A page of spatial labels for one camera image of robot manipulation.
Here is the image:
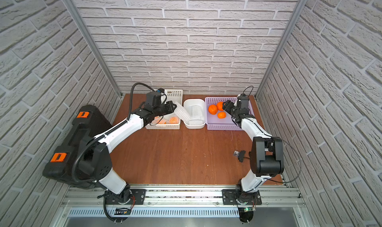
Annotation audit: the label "bare orange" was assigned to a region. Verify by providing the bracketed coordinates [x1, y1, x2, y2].
[216, 102, 224, 112]
[217, 112, 226, 119]
[208, 105, 218, 115]

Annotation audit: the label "white foam net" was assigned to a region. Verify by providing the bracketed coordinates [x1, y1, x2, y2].
[192, 105, 203, 120]
[173, 101, 192, 124]

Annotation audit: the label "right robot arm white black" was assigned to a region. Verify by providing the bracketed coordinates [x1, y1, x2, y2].
[222, 94, 284, 193]

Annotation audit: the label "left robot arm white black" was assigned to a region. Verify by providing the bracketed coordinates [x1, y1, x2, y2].
[71, 100, 181, 195]

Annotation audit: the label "purple perforated plastic basket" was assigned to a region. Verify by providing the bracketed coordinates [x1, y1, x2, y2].
[205, 97, 242, 131]

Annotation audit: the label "white perforated plastic basket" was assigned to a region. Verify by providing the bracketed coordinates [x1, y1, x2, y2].
[145, 89, 183, 129]

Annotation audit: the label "white plastic tub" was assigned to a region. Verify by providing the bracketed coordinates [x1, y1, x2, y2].
[183, 99, 206, 129]

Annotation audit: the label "small black clip device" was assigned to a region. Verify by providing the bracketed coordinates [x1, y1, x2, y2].
[233, 150, 250, 163]

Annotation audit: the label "black tool case orange latches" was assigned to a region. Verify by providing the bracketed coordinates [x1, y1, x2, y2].
[42, 105, 112, 189]

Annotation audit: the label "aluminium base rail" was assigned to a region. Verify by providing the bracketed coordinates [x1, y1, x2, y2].
[51, 184, 313, 227]

